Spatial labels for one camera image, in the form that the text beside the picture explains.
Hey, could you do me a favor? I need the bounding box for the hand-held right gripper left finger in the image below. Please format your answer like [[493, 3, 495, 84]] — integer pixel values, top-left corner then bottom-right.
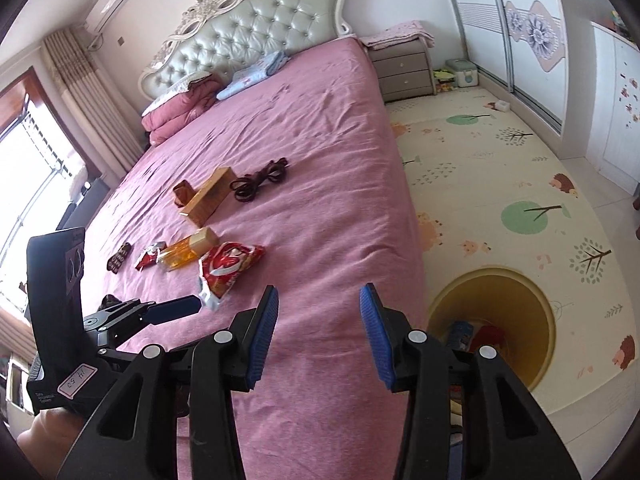
[[57, 285, 279, 480]]

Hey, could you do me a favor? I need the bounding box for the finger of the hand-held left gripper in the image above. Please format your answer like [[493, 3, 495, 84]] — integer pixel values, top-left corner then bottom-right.
[[82, 295, 202, 350]]

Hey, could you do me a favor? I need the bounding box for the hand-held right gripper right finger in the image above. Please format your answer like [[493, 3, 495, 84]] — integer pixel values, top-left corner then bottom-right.
[[360, 282, 583, 480]]

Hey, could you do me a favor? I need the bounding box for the red snack bag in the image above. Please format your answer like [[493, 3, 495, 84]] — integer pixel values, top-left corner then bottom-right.
[[195, 241, 266, 312]]

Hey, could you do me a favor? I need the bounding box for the brown sock with white print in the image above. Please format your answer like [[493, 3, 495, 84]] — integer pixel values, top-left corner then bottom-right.
[[106, 242, 132, 273]]

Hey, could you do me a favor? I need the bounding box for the orange sock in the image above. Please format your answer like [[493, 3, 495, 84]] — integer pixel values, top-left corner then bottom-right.
[[173, 180, 197, 208]]

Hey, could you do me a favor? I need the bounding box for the gold box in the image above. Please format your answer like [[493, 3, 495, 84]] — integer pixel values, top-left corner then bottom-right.
[[179, 166, 238, 228]]

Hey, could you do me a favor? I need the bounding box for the yellow trash bin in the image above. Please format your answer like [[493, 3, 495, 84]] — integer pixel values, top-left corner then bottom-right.
[[426, 267, 557, 396]]

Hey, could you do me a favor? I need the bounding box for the person's left hand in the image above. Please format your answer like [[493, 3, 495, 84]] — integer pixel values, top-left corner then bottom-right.
[[16, 407, 90, 478]]

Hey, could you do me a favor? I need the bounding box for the small red wrapper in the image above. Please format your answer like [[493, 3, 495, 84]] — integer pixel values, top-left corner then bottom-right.
[[135, 242, 166, 272]]

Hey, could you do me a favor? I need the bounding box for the perfume bottle with gold cap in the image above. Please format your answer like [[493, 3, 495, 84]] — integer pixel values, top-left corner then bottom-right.
[[157, 226, 220, 272]]

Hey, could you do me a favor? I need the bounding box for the blue carton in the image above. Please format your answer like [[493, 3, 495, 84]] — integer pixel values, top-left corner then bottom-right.
[[446, 321, 474, 351]]

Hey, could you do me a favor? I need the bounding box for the red packet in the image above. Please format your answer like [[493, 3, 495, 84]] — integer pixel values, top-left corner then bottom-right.
[[472, 326, 506, 356]]

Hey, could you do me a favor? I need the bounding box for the window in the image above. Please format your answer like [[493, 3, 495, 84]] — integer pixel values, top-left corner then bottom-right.
[[0, 67, 101, 321]]

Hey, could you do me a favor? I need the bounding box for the pink bed cover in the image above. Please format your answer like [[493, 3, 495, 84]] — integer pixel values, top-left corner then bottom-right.
[[55, 35, 461, 480]]

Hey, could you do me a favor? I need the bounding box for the folded pink quilt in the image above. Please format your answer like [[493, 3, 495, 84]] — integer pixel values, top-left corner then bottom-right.
[[141, 72, 223, 147]]

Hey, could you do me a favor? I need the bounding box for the beige curtain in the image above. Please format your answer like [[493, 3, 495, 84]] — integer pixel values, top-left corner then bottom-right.
[[40, 27, 146, 181]]

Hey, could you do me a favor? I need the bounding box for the printed play mat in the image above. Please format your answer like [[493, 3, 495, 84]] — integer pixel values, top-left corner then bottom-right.
[[385, 85, 640, 416]]

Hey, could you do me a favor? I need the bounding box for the light blue folded cloth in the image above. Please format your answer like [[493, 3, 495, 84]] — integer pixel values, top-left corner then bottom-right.
[[216, 51, 291, 101]]

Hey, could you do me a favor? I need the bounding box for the grey nightstand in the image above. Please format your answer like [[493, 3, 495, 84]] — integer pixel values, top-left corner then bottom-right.
[[372, 40, 435, 105]]

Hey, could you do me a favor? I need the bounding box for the green white storage box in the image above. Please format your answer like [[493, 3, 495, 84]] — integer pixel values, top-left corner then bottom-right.
[[445, 58, 478, 86]]

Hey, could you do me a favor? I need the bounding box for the tufted grey headboard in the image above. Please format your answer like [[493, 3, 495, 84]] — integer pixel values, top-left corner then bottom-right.
[[139, 0, 351, 101]]

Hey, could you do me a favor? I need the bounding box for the pink cloth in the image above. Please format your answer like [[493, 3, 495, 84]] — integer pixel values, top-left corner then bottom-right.
[[359, 20, 435, 50]]

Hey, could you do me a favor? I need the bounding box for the white cabinet with stickers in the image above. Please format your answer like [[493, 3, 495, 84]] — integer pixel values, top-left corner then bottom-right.
[[560, 20, 640, 191]]

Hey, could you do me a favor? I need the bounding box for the white sliding wardrobe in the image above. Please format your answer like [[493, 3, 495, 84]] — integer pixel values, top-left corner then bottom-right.
[[437, 0, 571, 133]]

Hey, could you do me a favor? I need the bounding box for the dark brown cord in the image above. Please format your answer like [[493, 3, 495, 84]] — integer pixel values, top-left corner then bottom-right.
[[230, 158, 290, 205]]

